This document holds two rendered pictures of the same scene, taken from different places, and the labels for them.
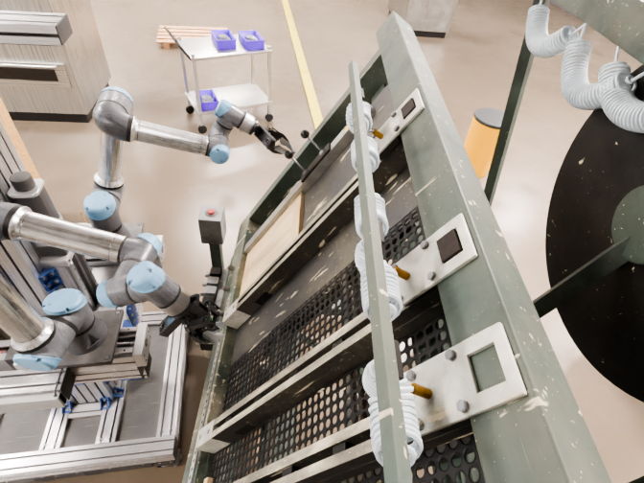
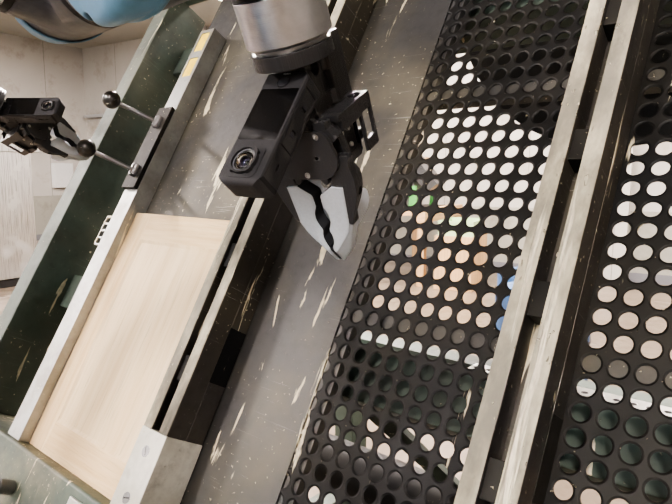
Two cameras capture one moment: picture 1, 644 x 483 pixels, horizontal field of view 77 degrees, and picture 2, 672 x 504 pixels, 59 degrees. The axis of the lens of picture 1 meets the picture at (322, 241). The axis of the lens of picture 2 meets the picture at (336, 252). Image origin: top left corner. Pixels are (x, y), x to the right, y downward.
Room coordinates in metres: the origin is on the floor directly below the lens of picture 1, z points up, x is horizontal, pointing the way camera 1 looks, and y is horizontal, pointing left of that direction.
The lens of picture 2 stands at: (0.20, 0.69, 1.40)
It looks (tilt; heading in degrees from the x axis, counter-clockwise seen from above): 8 degrees down; 315
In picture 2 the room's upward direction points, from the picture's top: straight up
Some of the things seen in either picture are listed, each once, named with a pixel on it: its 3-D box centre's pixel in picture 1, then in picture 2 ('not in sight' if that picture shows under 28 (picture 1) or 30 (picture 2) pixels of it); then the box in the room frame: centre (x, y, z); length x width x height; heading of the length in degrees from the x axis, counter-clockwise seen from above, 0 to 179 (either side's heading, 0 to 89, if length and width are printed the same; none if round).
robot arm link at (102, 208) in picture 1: (103, 210); not in sight; (1.20, 0.93, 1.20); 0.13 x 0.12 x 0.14; 16
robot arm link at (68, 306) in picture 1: (67, 310); not in sight; (0.70, 0.81, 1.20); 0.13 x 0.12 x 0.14; 1
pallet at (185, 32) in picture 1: (194, 37); not in sight; (6.35, 2.35, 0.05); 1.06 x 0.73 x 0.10; 104
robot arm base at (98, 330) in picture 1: (80, 329); not in sight; (0.71, 0.81, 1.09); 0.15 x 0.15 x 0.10
